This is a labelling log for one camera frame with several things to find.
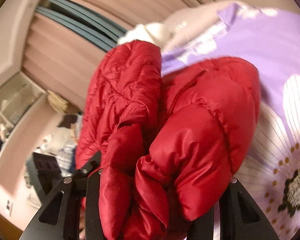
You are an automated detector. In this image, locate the red quilted down jacket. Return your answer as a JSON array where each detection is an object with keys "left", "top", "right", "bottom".
[{"left": 75, "top": 40, "right": 261, "bottom": 239}]

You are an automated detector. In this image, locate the purple floral bed sheet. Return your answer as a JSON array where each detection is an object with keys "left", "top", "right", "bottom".
[{"left": 162, "top": 1, "right": 300, "bottom": 239}]

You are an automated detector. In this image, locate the cluttered white shelf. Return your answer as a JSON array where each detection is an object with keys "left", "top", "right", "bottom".
[{"left": 0, "top": 72, "right": 47, "bottom": 178}]

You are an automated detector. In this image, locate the beige curtain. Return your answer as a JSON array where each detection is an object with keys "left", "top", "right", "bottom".
[{"left": 22, "top": 0, "right": 212, "bottom": 108}]

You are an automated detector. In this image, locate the grey beige pillow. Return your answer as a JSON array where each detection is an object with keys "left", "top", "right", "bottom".
[{"left": 162, "top": 0, "right": 235, "bottom": 52}]

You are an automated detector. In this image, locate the teal window frame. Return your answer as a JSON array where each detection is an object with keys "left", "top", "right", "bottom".
[{"left": 36, "top": 0, "right": 127, "bottom": 52}]

